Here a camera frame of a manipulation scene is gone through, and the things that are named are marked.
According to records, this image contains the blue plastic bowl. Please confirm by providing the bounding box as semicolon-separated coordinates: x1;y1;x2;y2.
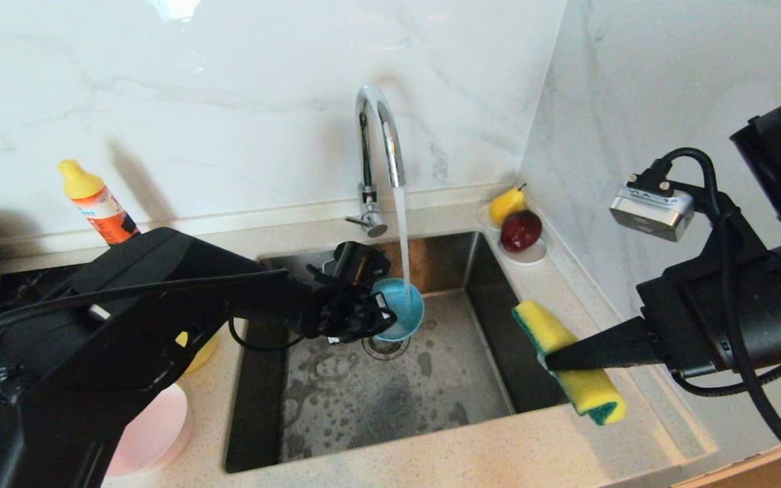
372;278;426;342

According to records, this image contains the yellow green sponge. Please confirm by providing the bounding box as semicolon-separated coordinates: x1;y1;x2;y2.
513;300;627;426

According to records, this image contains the chrome gooseneck faucet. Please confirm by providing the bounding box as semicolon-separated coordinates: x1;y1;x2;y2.
345;84;407;238

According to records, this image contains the yellow capped dish soap bottle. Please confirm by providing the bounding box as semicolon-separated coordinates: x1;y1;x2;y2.
58;160;140;245

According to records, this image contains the stainless steel sink basin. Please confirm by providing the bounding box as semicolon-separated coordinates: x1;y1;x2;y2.
224;231;573;474

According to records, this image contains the round metal drain strainer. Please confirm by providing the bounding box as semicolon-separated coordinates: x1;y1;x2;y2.
362;335;411;361

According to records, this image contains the running water stream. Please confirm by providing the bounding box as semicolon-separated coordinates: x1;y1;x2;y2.
394;186;413;306

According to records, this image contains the dark red apple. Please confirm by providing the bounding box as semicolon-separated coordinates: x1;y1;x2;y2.
499;209;542;253

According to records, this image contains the yellow plastic bowl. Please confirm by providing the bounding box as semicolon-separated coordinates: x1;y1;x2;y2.
175;331;219;375

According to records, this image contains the yellow pear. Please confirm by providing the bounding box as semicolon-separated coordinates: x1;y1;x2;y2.
487;183;525;226

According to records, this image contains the pink plastic bowl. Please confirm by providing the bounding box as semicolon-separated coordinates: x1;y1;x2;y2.
106;384;193;478

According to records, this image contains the black induction cooktop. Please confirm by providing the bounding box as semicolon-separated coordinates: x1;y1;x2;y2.
0;264;103;319

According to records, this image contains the black smooth arm cable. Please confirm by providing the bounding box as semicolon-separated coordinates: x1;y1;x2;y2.
648;148;781;483
0;269;306;353

